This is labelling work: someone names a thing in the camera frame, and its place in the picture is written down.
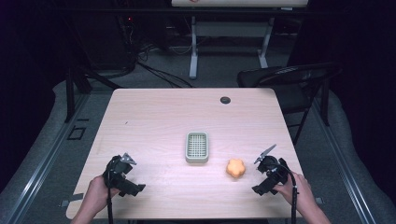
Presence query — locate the orange flower-shaped soap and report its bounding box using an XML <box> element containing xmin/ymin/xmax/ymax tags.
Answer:
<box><xmin>226</xmin><ymin>158</ymin><xmax>247</xmax><ymax>179</ymax></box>

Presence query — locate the hand-held gripper cable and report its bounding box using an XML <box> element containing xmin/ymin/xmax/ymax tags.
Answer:
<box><xmin>270</xmin><ymin>162</ymin><xmax>299</xmax><ymax>224</ymax></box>
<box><xmin>106</xmin><ymin>158</ymin><xmax>115</xmax><ymax>224</ymax></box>

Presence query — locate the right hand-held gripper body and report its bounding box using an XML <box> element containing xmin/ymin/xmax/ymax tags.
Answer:
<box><xmin>251</xmin><ymin>155</ymin><xmax>290</xmax><ymax>197</ymax></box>

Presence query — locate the person's right hand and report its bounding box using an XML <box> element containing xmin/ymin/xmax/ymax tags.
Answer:
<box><xmin>273</xmin><ymin>172</ymin><xmax>318</xmax><ymax>216</ymax></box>

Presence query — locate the black metal stand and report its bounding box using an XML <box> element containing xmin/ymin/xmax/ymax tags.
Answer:
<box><xmin>63</xmin><ymin>63</ymin><xmax>123</xmax><ymax>124</ymax></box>

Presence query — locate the bundle of floor cables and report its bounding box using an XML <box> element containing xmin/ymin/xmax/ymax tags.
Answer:
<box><xmin>120</xmin><ymin>18</ymin><xmax>195</xmax><ymax>90</ymax></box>

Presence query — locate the right hand-held gripper cable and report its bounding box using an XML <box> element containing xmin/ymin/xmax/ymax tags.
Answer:
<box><xmin>270</xmin><ymin>162</ymin><xmax>299</xmax><ymax>224</ymax></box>

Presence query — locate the grey floor rail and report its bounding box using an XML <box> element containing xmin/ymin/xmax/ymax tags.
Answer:
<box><xmin>0</xmin><ymin>92</ymin><xmax>92</xmax><ymax>224</ymax></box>
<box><xmin>311</xmin><ymin>96</ymin><xmax>379</xmax><ymax>224</ymax></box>

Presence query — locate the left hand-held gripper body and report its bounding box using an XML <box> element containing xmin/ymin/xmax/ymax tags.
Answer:
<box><xmin>102</xmin><ymin>154</ymin><xmax>147</xmax><ymax>198</ymax></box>

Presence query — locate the left hand-held gripper cable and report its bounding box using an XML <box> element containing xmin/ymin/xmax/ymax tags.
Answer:
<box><xmin>106</xmin><ymin>158</ymin><xmax>115</xmax><ymax>224</ymax></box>

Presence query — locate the person's left hand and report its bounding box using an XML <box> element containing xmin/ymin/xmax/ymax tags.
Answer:
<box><xmin>81</xmin><ymin>175</ymin><xmax>121</xmax><ymax>215</ymax></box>

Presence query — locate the black folding chair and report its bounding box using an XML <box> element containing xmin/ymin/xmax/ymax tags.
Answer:
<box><xmin>236</xmin><ymin>61</ymin><xmax>343</xmax><ymax>147</ymax></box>

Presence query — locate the white-legged desk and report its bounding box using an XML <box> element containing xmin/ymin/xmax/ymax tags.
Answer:
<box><xmin>170</xmin><ymin>0</ymin><xmax>310</xmax><ymax>80</ymax></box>

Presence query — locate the grey-green soap dish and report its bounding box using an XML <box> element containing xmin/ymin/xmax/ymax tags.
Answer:
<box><xmin>185</xmin><ymin>131</ymin><xmax>210</xmax><ymax>165</ymax></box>

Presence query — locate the grey tape strip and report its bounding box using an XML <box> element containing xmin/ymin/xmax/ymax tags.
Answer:
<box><xmin>58</xmin><ymin>192</ymin><xmax>85</xmax><ymax>208</ymax></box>

